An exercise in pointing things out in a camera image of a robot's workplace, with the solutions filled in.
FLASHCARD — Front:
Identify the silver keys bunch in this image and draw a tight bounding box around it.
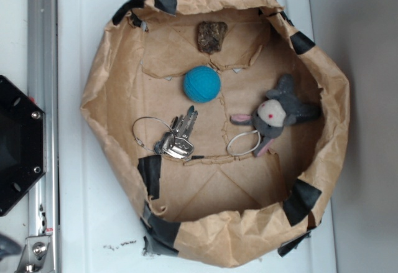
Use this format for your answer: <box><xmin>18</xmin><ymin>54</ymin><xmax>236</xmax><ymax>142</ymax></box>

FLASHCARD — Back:
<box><xmin>132</xmin><ymin>105</ymin><xmax>198</xmax><ymax>160</ymax></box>

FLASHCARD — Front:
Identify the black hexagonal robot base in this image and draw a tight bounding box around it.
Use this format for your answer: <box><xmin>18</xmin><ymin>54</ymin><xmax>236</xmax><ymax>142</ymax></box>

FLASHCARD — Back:
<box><xmin>1</xmin><ymin>75</ymin><xmax>45</xmax><ymax>216</ymax></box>

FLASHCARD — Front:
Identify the blue yarn ball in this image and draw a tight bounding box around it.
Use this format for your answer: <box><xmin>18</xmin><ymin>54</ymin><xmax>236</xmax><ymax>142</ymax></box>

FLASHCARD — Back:
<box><xmin>183</xmin><ymin>66</ymin><xmax>221</xmax><ymax>103</ymax></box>

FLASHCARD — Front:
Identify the white elastic loop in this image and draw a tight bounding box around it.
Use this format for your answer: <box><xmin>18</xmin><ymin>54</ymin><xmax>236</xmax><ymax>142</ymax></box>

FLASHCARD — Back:
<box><xmin>226</xmin><ymin>130</ymin><xmax>261</xmax><ymax>157</ymax></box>

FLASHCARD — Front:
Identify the grey plush donkey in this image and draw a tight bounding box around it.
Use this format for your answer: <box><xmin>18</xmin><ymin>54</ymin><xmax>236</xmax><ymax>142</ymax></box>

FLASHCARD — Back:
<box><xmin>230</xmin><ymin>74</ymin><xmax>322</xmax><ymax>157</ymax></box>

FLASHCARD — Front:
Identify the brown paper bag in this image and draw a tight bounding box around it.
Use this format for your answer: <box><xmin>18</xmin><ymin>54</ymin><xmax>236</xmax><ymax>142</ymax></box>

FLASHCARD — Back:
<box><xmin>81</xmin><ymin>0</ymin><xmax>350</xmax><ymax>267</ymax></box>

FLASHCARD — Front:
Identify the brown rock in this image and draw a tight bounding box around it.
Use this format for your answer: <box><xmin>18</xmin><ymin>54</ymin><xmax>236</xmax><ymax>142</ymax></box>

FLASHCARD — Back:
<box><xmin>197</xmin><ymin>21</ymin><xmax>228</xmax><ymax>54</ymax></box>

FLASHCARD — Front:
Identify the white plastic tray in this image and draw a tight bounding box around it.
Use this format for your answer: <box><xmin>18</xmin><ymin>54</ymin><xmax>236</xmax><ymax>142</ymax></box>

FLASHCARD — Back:
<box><xmin>57</xmin><ymin>0</ymin><xmax>340</xmax><ymax>273</ymax></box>

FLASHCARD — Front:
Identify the aluminium frame rail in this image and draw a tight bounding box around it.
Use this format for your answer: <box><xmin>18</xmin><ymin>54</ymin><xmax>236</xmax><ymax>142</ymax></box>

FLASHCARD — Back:
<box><xmin>27</xmin><ymin>0</ymin><xmax>62</xmax><ymax>272</ymax></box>

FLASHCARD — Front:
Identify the metal corner bracket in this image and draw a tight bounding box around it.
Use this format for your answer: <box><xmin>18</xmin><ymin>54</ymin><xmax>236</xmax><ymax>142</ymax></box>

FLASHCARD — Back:
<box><xmin>16</xmin><ymin>236</ymin><xmax>55</xmax><ymax>273</ymax></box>

